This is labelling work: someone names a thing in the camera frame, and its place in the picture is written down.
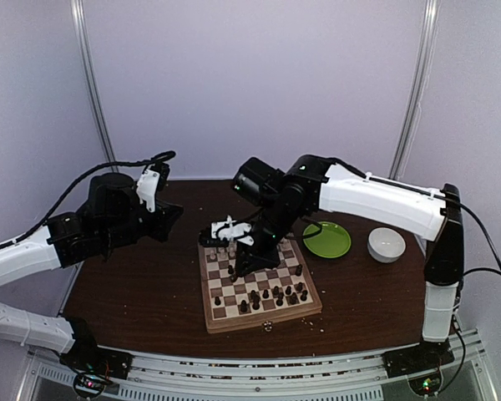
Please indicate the white bowl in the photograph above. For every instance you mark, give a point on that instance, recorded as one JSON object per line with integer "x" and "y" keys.
{"x": 385, "y": 245}

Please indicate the green plate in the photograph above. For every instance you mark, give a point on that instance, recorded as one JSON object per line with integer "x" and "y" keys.
{"x": 330, "y": 241}

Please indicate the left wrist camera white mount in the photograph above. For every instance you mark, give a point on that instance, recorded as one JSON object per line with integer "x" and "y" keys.
{"x": 151, "y": 180}

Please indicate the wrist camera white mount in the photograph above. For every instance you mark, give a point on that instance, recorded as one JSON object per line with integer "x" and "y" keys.
{"x": 222, "y": 233}
{"x": 151, "y": 180}

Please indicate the left aluminium frame post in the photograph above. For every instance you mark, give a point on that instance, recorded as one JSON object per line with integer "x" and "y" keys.
{"x": 80, "y": 26}

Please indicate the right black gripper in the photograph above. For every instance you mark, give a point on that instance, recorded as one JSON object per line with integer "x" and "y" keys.
{"x": 269, "y": 259}

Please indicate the front aluminium rail base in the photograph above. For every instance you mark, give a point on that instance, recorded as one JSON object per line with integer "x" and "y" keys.
{"x": 351, "y": 376}

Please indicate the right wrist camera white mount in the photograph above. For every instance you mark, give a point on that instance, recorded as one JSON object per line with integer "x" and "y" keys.
{"x": 222, "y": 233}

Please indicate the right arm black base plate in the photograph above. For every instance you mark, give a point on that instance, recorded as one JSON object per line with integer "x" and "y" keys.
{"x": 408, "y": 361}

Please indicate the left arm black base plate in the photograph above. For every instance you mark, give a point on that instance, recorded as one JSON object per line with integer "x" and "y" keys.
{"x": 104, "y": 362}

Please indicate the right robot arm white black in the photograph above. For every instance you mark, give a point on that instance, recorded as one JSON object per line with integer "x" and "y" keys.
{"x": 317, "y": 183}

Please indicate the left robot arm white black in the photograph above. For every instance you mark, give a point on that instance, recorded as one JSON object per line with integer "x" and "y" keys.
{"x": 118, "y": 212}

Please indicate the wooden chess board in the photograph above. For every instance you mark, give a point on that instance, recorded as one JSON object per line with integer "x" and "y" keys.
{"x": 227, "y": 303}

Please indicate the right aluminium frame post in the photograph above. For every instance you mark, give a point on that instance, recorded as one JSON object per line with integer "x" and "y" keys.
{"x": 421, "y": 76}

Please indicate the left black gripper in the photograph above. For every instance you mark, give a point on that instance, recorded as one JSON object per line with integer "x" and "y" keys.
{"x": 164, "y": 218}

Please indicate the aluminium frame post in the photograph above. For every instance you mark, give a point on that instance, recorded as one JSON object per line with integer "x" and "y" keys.
{"x": 421, "y": 76}
{"x": 80, "y": 26}

